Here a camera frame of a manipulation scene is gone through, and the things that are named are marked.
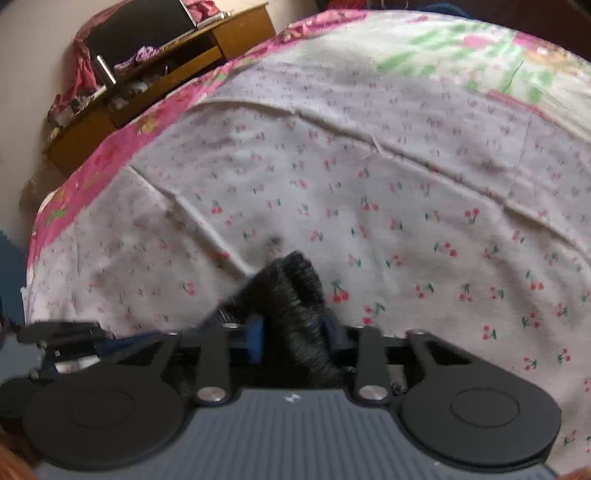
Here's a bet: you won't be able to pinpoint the wooden nightstand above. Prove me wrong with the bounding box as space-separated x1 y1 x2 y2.
43 2 277 177

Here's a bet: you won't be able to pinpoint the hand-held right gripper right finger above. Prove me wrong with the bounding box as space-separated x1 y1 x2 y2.
322 316 477 405

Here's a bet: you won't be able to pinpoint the white cherry print bed sheet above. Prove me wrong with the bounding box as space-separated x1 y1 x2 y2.
22 21 591 477

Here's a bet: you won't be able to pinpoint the purple cloth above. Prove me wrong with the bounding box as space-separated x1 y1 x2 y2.
113 45 161 71

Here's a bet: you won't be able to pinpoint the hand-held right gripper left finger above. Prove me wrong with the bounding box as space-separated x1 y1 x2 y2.
111 320 265 405

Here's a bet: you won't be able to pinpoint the pink cloth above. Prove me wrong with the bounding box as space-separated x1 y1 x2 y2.
47 0 139 127

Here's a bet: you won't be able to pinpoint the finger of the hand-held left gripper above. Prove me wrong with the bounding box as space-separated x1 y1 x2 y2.
95 333 160 364
17 320 106 346

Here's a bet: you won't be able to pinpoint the dark grey pants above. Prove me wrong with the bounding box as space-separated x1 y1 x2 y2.
202 250 357 389

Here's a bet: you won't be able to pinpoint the pink floral bed sheet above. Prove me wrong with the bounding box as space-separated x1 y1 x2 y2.
25 8 591 278

